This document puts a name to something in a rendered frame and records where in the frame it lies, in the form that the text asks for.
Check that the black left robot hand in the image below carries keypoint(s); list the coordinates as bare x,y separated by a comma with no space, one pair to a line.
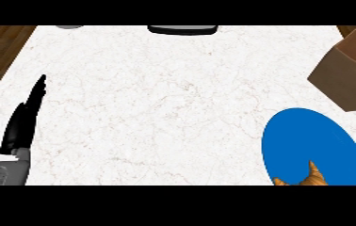
28,110

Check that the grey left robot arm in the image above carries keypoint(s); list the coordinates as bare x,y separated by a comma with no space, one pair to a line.
12,168

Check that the blue plate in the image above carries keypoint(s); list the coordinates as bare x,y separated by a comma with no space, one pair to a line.
306,138

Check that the brown cardboard box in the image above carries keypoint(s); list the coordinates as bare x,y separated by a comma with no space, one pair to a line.
337,76

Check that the grey round object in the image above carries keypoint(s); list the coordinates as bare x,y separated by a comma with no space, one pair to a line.
68,26

